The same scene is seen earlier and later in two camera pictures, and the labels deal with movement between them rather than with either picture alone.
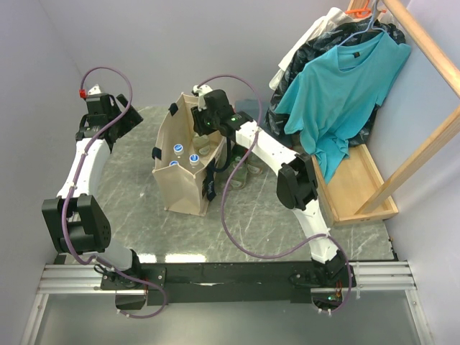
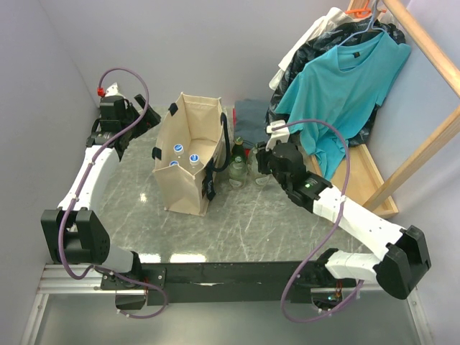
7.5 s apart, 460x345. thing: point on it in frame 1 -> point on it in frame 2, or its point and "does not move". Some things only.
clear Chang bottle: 239,178 does not move
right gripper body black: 205,123 -> 267,165
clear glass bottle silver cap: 202,142 -> 260,179
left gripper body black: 130,119 -> 144,123
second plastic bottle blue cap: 194,159 does not move
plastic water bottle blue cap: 178,149 does not move
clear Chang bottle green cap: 256,166 does not move
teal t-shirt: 333,98 does not move
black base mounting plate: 228,283 does not move
